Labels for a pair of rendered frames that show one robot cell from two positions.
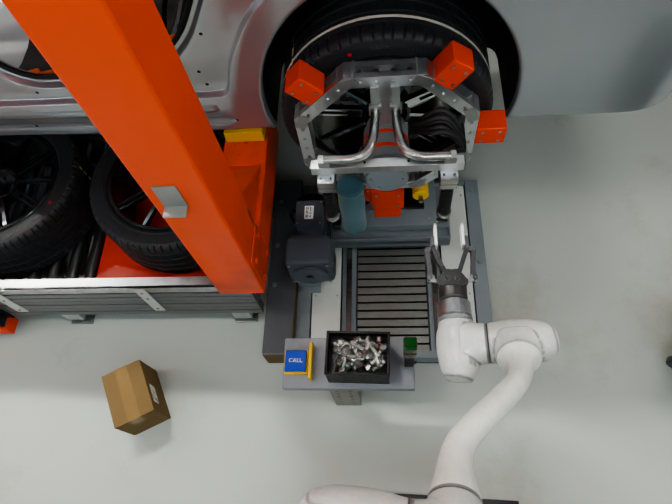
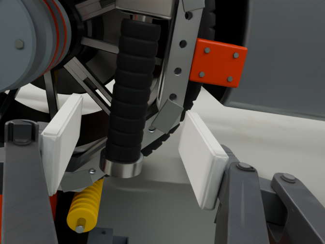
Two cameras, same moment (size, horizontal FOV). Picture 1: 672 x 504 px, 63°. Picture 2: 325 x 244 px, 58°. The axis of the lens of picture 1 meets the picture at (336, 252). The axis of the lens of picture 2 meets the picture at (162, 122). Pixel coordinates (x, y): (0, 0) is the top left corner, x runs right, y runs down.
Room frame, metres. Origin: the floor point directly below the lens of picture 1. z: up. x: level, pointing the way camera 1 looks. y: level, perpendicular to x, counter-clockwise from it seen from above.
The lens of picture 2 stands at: (0.54, -0.28, 0.89)
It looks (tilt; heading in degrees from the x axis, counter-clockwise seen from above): 18 degrees down; 338
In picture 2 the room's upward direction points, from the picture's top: 11 degrees clockwise
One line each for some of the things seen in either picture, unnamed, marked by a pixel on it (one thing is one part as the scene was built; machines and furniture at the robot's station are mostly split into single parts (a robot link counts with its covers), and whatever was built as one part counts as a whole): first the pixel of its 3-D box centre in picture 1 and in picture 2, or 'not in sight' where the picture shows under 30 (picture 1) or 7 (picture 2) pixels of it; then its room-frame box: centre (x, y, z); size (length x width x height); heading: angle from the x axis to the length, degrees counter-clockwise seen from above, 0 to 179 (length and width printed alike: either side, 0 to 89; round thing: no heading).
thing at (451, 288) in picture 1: (452, 285); not in sight; (0.54, -0.29, 0.83); 0.09 x 0.08 x 0.07; 168
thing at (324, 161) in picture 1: (349, 127); not in sight; (0.97, -0.11, 1.03); 0.19 x 0.18 x 0.11; 168
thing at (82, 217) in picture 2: (419, 168); (89, 187); (1.15, -0.37, 0.51); 0.29 x 0.06 x 0.06; 168
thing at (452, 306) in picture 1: (454, 311); not in sight; (0.47, -0.27, 0.83); 0.09 x 0.06 x 0.09; 78
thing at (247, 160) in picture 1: (242, 163); not in sight; (1.20, 0.25, 0.69); 0.52 x 0.17 x 0.35; 168
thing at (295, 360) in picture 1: (295, 361); not in sight; (0.53, 0.20, 0.47); 0.07 x 0.07 x 0.02; 78
